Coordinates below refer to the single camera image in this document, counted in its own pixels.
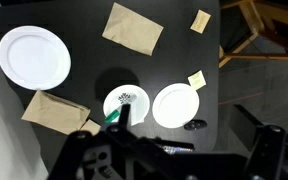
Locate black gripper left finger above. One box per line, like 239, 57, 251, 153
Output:
47, 131, 124, 180

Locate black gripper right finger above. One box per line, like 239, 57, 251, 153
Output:
233, 105, 288, 180

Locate green grey Sharpie marker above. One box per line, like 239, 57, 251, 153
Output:
105, 93, 137, 123

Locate white bowl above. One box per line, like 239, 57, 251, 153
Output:
103, 85, 150, 126

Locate long black remote control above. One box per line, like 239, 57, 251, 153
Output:
152, 139, 195, 154

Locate small black remote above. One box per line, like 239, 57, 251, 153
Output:
184, 119, 207, 131

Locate small white plate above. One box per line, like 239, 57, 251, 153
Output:
152, 83, 200, 129

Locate large white plate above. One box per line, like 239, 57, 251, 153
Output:
0, 25, 71, 90

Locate brown paper napkin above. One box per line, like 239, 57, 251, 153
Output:
102, 2, 164, 56

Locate wooden chair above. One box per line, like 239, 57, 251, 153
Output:
219, 0, 288, 67

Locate brown napkin near wall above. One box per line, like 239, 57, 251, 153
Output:
22, 91, 101, 135

